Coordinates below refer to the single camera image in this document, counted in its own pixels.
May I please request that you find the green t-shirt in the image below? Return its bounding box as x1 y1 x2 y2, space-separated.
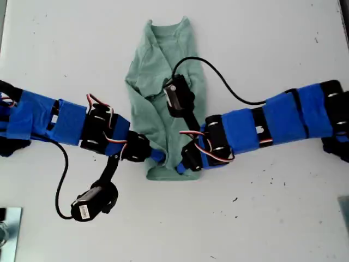
124 15 207 182

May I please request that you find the red white gripper wire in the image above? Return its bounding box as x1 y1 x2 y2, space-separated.
179 130 236 164
86 93 129 160

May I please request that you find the black camera stalk arm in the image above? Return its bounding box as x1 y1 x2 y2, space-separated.
184 110 201 132
98 154 121 189

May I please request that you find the black camera cable arm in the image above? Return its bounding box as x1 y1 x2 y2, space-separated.
29 133 76 221
172 56 269 106

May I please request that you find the steel post plate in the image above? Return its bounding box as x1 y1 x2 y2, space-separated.
0 206 23 262

